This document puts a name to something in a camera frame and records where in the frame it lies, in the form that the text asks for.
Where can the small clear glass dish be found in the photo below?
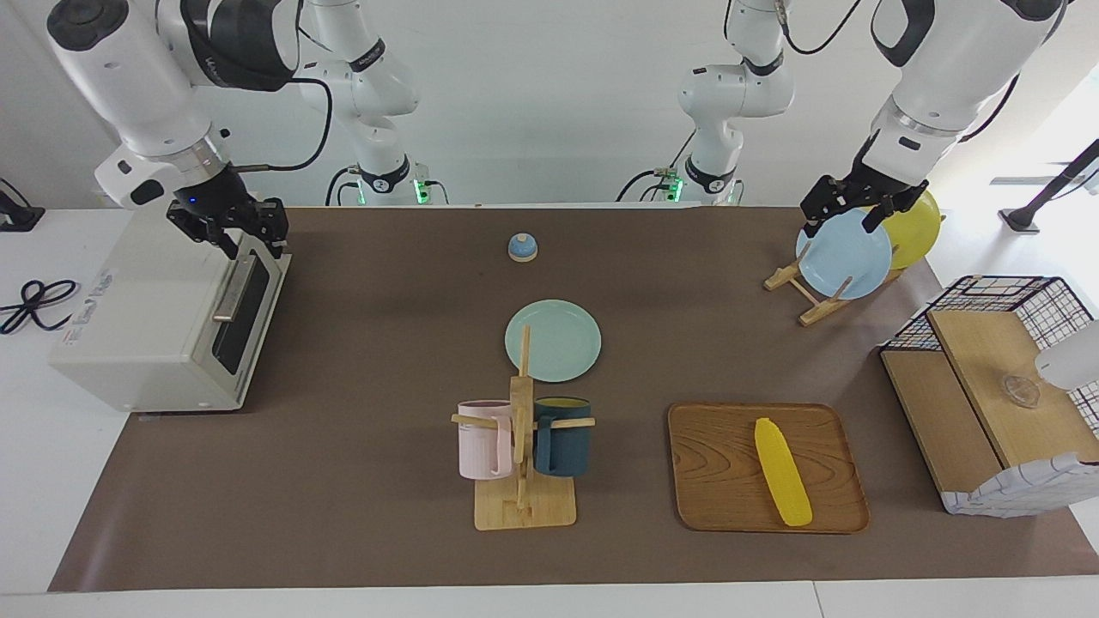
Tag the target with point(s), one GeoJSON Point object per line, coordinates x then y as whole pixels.
{"type": "Point", "coordinates": [1020, 391]}

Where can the dark blue mug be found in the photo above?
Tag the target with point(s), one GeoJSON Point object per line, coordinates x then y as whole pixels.
{"type": "Point", "coordinates": [565, 446]}

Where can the white cylindrical object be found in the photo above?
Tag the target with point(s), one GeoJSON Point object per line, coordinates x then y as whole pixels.
{"type": "Point", "coordinates": [1073, 360]}

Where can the yellow corn cob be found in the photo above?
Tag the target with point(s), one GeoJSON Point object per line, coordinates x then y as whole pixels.
{"type": "Point", "coordinates": [781, 472]}

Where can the brown wooden tray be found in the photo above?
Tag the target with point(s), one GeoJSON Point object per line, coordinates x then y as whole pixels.
{"type": "Point", "coordinates": [730, 468]}

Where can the wooden mug rack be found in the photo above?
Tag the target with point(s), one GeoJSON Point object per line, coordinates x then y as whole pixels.
{"type": "Point", "coordinates": [521, 506]}

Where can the wooden plate rack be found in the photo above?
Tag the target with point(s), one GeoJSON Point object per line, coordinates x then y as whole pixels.
{"type": "Point", "coordinates": [816, 311]}

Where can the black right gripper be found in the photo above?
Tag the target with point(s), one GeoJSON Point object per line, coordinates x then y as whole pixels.
{"type": "Point", "coordinates": [223, 206]}

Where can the yellow plate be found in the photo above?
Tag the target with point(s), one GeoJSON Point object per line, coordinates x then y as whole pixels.
{"type": "Point", "coordinates": [917, 232]}

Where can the light blue plate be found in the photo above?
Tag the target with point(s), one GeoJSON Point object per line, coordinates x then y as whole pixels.
{"type": "Point", "coordinates": [846, 257]}

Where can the cream toaster oven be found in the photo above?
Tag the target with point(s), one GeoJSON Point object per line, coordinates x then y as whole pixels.
{"type": "Point", "coordinates": [137, 318]}

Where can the brown table mat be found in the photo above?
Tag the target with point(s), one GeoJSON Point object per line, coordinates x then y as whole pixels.
{"type": "Point", "coordinates": [386, 360]}

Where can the pink mug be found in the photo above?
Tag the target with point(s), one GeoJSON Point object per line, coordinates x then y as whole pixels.
{"type": "Point", "coordinates": [481, 442]}

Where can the oven door with glass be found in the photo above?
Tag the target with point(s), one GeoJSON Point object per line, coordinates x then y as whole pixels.
{"type": "Point", "coordinates": [249, 322]}

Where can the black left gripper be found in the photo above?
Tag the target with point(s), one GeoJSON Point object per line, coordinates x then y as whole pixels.
{"type": "Point", "coordinates": [859, 190]}

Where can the mint green plate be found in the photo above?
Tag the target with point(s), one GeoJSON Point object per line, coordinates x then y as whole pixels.
{"type": "Point", "coordinates": [562, 339]}

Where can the black clamp mount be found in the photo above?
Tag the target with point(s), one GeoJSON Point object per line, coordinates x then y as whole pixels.
{"type": "Point", "coordinates": [17, 216]}

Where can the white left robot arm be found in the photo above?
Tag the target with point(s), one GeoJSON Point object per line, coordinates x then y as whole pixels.
{"type": "Point", "coordinates": [944, 69]}

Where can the small blue bell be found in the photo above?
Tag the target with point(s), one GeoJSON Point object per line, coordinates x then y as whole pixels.
{"type": "Point", "coordinates": [522, 248]}

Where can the white checked cloth liner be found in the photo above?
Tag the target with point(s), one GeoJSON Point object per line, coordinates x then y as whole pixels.
{"type": "Point", "coordinates": [1030, 493]}

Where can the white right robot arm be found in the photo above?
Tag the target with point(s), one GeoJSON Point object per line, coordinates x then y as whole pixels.
{"type": "Point", "coordinates": [129, 77]}

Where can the wooden two-step shelf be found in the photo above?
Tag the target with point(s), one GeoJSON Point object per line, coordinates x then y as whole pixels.
{"type": "Point", "coordinates": [987, 360]}

